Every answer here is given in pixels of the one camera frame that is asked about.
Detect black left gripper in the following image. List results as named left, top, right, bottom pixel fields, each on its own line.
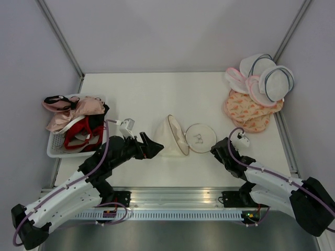
left=110, top=132, right=163, bottom=169

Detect round beige mesh laundry bag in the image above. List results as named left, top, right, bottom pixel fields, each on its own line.
left=154, top=115, right=217, bottom=157

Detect pink satin bra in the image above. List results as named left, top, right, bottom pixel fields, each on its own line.
left=46, top=96, right=104, bottom=133

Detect pink black item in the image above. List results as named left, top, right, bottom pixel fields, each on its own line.
left=42, top=95, right=80, bottom=112

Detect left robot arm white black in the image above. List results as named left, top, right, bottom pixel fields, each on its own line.
left=11, top=132, right=164, bottom=250

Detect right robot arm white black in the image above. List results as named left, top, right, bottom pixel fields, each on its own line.
left=210, top=138, right=334, bottom=237

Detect orange floral bag lower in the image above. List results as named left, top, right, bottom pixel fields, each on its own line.
left=232, top=115, right=270, bottom=133

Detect black bra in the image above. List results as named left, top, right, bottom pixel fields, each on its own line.
left=88, top=104, right=109, bottom=130

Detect red bra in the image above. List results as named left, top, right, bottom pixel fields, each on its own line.
left=64, top=117, right=105, bottom=145

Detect white pink-trim mesh bag left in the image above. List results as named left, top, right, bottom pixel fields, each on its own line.
left=225, top=67, right=249, bottom=94

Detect white pink-trim mesh bag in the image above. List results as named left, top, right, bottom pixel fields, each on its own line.
left=245, top=75, right=277, bottom=107
left=225, top=67, right=249, bottom=94

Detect white pink-trim mesh bag right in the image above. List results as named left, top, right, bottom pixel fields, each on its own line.
left=245, top=75, right=277, bottom=107

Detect white blue-trim mesh bag front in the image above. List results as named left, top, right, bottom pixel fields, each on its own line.
left=259, top=65, right=295, bottom=102

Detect white blue-trim mesh bag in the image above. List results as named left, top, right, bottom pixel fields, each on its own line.
left=259, top=65, right=295, bottom=102
left=239, top=53, right=276, bottom=78

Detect white blue-trim mesh bag rear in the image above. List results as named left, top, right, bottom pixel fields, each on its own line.
left=239, top=53, right=276, bottom=78

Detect white plastic basket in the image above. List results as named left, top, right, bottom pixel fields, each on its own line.
left=47, top=93, right=108, bottom=159

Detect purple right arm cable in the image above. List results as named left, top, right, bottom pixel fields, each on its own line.
left=227, top=127, right=335, bottom=233

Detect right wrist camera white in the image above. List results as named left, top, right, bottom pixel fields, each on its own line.
left=236, top=132, right=250, bottom=147

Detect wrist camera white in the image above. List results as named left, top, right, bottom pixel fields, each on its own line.
left=119, top=118, right=135, bottom=139
left=236, top=132, right=250, bottom=147

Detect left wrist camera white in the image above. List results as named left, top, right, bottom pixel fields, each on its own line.
left=119, top=118, right=135, bottom=139

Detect aluminium table edge rail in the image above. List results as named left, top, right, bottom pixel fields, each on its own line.
left=39, top=185, right=317, bottom=209

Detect right side aluminium rail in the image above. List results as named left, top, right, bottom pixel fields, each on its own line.
left=274, top=111, right=301, bottom=178

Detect white slotted cable duct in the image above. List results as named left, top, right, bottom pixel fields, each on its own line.
left=73, top=209, right=243, bottom=221

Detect right aluminium frame post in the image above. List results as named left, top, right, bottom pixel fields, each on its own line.
left=273, top=0, right=314, bottom=63

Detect aluminium frame post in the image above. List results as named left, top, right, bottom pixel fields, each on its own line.
left=273, top=0, right=314, bottom=63
left=35, top=0, right=85, bottom=80

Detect left aluminium frame post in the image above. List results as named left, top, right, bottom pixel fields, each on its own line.
left=35, top=0, right=85, bottom=80

